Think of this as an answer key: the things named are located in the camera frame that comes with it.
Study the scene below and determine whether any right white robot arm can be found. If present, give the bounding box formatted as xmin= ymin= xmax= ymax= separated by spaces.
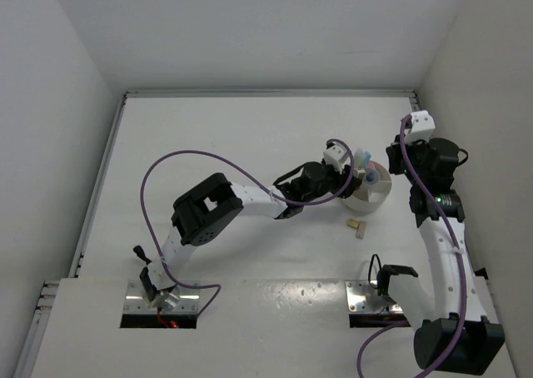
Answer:
xmin=377 ymin=138 xmax=505 ymax=376

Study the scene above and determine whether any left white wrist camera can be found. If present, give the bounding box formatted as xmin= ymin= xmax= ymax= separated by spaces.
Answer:
xmin=323 ymin=143 xmax=350 ymax=173

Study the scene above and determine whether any blue highlighter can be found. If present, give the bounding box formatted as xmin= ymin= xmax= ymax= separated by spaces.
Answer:
xmin=362 ymin=151 xmax=371 ymax=167

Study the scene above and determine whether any metal base plate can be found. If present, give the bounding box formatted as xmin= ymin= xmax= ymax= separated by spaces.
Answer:
xmin=123 ymin=281 xmax=200 ymax=315
xmin=345 ymin=280 xmax=403 ymax=315

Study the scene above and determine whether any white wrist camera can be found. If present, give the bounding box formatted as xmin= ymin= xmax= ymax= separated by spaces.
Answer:
xmin=403 ymin=110 xmax=436 ymax=144
xmin=323 ymin=143 xmax=350 ymax=173

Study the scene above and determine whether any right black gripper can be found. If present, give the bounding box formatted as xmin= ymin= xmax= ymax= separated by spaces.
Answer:
xmin=386 ymin=132 xmax=426 ymax=187

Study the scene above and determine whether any clear blue pen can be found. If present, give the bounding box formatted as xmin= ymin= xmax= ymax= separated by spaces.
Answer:
xmin=366 ymin=170 xmax=377 ymax=185

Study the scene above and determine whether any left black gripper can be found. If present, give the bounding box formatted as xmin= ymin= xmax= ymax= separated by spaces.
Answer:
xmin=302 ymin=159 xmax=361 ymax=204

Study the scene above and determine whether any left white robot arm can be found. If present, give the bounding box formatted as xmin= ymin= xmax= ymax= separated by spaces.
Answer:
xmin=134 ymin=161 xmax=361 ymax=304

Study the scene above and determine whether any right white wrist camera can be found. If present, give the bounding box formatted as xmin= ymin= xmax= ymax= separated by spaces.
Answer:
xmin=403 ymin=110 xmax=436 ymax=144

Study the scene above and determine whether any yellow highlighter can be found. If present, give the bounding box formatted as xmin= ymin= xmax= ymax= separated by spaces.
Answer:
xmin=359 ymin=152 xmax=370 ymax=167

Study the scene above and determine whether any pink eraser case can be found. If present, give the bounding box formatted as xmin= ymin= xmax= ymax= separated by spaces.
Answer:
xmin=366 ymin=162 xmax=380 ymax=182

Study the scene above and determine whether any white round divided container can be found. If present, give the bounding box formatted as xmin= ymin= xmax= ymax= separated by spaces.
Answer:
xmin=341 ymin=162 xmax=392 ymax=215

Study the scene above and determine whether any green highlighter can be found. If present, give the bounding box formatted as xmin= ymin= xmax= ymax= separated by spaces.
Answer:
xmin=354 ymin=148 xmax=364 ymax=168

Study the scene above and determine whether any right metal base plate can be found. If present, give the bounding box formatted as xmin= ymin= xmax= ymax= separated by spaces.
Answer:
xmin=345 ymin=280 xmax=403 ymax=315

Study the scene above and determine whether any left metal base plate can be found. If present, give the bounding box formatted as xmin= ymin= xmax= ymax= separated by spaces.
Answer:
xmin=123 ymin=281 xmax=200 ymax=315

